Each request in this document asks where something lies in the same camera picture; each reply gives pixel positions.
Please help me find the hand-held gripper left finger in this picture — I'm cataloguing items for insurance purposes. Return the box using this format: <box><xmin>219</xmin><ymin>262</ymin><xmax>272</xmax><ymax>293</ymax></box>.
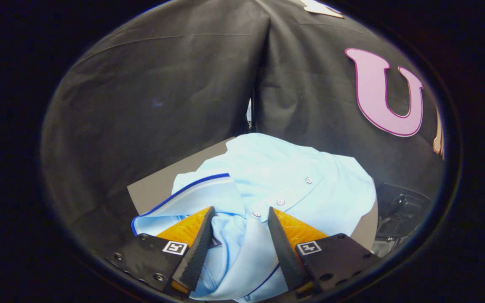
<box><xmin>106</xmin><ymin>205</ymin><xmax>216</xmax><ymax>296</ymax></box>

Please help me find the light blue shirt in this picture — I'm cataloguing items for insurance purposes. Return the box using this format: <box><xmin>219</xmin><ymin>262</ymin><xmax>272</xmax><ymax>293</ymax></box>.
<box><xmin>131</xmin><ymin>133</ymin><xmax>378</xmax><ymax>303</ymax></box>

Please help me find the beige and dark cabinet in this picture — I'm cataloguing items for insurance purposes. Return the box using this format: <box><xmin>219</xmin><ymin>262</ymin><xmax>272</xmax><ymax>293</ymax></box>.
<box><xmin>127</xmin><ymin>137</ymin><xmax>380</xmax><ymax>253</ymax></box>

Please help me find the dark washing machine lid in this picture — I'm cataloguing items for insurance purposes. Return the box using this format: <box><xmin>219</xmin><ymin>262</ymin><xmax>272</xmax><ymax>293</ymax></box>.
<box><xmin>375</xmin><ymin>181</ymin><xmax>433</xmax><ymax>249</ymax></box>

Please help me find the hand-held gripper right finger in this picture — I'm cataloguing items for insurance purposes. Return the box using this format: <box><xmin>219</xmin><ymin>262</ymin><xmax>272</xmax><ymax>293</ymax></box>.
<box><xmin>267</xmin><ymin>206</ymin><xmax>382</xmax><ymax>296</ymax></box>

